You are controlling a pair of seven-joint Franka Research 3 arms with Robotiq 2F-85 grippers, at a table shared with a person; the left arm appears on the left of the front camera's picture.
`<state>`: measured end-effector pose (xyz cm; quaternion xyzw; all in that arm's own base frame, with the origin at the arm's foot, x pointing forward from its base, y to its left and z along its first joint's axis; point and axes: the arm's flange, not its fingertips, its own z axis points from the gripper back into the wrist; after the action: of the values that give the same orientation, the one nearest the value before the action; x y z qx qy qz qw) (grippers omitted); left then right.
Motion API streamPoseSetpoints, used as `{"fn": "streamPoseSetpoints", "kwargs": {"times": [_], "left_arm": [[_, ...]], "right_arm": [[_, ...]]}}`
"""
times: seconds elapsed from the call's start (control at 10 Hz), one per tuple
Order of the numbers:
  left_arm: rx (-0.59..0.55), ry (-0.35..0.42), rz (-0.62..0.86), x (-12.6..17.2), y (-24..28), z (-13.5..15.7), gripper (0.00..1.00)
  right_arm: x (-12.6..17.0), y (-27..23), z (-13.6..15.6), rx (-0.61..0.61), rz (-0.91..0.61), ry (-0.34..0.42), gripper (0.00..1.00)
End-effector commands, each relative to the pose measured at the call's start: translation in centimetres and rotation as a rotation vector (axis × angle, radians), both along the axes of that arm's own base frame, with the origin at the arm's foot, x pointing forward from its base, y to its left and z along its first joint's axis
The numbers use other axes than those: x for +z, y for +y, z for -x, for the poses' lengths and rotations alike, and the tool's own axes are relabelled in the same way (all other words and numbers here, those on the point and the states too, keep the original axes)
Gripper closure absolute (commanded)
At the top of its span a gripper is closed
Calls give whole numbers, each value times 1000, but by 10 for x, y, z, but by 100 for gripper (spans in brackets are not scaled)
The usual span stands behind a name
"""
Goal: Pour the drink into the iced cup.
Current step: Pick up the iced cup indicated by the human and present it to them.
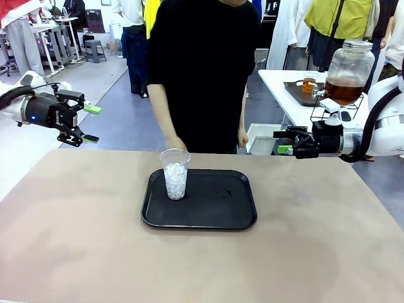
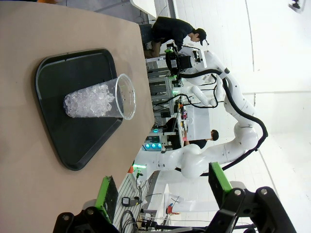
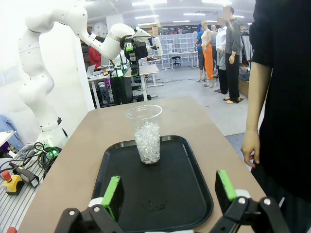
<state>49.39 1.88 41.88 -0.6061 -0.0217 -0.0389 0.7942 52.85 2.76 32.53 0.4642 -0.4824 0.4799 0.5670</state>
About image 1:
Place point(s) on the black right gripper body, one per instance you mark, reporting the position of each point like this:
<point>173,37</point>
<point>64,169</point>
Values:
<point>328,140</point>

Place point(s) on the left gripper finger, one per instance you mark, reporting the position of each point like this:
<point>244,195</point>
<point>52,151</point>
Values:
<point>93,110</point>
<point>90,139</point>

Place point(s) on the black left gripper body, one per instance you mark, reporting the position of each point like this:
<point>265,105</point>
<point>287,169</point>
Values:
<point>44,112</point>

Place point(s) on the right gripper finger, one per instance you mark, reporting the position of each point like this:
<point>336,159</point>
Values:
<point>284,149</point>
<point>284,134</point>

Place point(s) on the clear plastic cup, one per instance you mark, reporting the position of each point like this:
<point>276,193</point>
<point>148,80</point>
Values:
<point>307,86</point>
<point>175,183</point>

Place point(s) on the person's left forearm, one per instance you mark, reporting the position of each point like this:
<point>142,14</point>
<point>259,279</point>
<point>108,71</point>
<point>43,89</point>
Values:
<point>241,123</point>

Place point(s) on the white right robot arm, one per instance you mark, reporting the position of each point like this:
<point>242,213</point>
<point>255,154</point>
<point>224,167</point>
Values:
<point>388,126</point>

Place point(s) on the person's right forearm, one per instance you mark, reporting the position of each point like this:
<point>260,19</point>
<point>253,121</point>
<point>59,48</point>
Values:
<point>162,113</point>

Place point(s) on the glass drink dispenser jar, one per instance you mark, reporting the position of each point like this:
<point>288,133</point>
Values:
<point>347,72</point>

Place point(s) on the person's left hand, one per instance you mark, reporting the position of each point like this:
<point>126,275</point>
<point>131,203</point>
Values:
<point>243,139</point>

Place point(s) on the person's right hand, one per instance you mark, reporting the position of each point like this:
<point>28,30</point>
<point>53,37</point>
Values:
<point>176,143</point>

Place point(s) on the white plastic bin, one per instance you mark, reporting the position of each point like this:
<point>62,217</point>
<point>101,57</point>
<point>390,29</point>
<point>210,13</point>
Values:
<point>262,142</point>

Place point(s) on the small black device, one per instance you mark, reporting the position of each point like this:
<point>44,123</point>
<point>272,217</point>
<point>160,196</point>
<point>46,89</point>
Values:
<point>346,116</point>

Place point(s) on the brown serving tray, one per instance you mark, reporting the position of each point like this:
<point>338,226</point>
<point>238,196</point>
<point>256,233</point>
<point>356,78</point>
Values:
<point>295,93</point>

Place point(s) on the grey plastic stool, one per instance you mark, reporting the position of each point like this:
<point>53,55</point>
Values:
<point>94,47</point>

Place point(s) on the mannequin white shirt navy skirt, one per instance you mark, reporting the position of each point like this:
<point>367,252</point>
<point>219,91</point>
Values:
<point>134,57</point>

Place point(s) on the person in grey trousers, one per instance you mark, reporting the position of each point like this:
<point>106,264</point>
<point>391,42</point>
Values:
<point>22,47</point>

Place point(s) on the white height-adjustable desk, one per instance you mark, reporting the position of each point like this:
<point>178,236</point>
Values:
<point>60,34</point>

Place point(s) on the black monitor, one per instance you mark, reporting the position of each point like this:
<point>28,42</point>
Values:
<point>94,20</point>

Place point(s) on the dark skirt on mannequin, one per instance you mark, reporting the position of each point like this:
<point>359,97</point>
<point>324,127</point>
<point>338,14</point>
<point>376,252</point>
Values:
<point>318,50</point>

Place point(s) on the black plastic tray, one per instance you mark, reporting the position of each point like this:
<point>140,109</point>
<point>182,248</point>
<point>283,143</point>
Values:
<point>214,211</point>

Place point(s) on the person's black shirt torso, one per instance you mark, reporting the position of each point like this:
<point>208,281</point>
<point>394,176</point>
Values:
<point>202,79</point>

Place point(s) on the white hanging garment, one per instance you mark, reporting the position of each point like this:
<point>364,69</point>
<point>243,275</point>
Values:
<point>284,31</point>

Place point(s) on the yellow cloth scarf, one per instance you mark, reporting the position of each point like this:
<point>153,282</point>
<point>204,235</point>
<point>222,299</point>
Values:
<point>150,19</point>

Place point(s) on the person in pale clothes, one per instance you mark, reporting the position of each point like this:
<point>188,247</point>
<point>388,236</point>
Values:
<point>396,50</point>

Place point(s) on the yellow-green jacket on mannequin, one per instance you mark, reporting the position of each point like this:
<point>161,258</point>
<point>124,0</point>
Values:
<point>353,15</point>

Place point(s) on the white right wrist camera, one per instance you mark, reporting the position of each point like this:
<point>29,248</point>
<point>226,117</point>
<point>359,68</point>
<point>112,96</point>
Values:
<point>329,105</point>

